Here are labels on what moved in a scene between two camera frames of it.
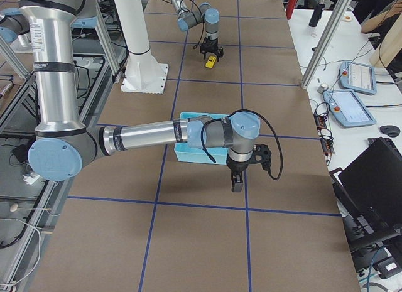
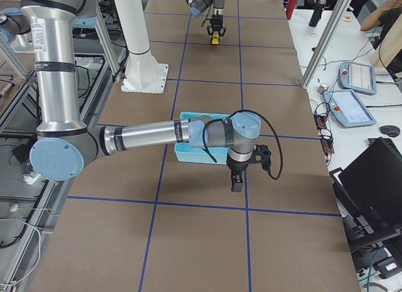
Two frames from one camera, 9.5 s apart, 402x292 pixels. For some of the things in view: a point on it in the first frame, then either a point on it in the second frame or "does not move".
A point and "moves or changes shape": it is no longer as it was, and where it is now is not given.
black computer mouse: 391,130 does not move
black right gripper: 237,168 does not move
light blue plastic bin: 185,153 does not move
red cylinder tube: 291,4 does not move
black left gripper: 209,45 to 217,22
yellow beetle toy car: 210,62 moves or changes shape
